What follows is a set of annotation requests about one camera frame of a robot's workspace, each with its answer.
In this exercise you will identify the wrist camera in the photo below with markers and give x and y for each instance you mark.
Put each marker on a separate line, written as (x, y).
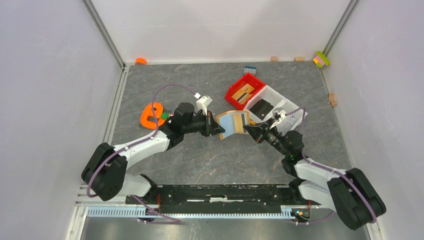
(202, 102)
(279, 116)

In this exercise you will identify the orange card holder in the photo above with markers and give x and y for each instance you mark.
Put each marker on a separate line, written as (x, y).
(226, 120)

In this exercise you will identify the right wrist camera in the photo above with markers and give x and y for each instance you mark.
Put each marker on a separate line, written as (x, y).
(279, 116)

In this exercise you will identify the cards in white bin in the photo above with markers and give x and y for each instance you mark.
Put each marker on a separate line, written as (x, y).
(289, 122)

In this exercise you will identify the black wallet in bin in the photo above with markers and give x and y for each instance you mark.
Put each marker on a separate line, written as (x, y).
(261, 109)

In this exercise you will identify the colourful block stack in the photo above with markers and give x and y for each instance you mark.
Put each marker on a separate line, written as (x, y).
(321, 60)

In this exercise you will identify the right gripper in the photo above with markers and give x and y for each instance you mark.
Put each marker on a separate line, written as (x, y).
(259, 134)

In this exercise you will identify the white bin far right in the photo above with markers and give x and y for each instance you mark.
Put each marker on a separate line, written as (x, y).
(291, 109)

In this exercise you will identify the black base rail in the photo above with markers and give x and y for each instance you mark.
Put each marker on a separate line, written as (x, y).
(223, 198)

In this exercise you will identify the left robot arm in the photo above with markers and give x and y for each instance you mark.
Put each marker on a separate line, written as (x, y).
(106, 171)

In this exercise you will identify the red plastic bin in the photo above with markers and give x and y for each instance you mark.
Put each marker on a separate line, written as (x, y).
(247, 78)

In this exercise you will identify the white bin near red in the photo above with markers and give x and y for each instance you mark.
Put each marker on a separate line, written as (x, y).
(268, 94)

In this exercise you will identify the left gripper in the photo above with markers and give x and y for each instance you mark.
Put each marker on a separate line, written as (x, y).
(214, 127)

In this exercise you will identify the blue lego brick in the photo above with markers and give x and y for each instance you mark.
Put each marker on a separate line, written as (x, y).
(250, 69)

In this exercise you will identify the green lego brick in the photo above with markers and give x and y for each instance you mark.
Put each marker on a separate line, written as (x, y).
(164, 115)

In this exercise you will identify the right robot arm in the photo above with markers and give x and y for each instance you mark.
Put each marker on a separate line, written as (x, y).
(348, 193)

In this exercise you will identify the small wooden block right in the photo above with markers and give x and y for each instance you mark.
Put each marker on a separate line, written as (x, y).
(299, 59)

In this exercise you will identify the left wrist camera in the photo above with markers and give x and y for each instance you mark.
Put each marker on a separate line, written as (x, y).
(202, 102)

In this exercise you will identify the wooden block on rail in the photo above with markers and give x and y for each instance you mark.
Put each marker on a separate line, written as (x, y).
(332, 99)

